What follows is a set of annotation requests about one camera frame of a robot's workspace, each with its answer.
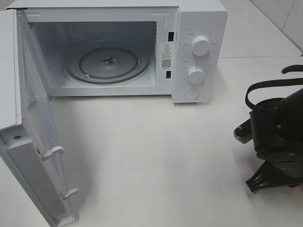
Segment white upper power knob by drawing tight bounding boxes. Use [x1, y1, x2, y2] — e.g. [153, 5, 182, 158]
[191, 34, 210, 56]

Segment white timer knob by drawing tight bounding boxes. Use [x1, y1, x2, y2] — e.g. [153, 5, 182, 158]
[187, 67, 205, 84]

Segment white round door button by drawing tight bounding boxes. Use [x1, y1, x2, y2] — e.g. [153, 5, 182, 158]
[185, 88, 200, 100]

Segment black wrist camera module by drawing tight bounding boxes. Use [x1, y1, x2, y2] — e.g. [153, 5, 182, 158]
[233, 119, 253, 144]

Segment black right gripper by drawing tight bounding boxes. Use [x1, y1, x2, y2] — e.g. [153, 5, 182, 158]
[245, 99, 303, 192]

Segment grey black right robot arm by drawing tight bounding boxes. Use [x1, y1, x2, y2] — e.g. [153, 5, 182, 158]
[246, 90, 303, 193]

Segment white warning label sticker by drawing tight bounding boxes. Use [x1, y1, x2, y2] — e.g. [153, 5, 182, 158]
[160, 42, 173, 70]

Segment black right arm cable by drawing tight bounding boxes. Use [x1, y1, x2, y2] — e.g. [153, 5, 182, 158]
[245, 65, 303, 113]

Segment white microwave oven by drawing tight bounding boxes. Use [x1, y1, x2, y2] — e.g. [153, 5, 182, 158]
[5, 0, 228, 103]

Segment white microwave door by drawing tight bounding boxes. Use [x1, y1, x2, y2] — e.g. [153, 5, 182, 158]
[0, 9, 78, 227]

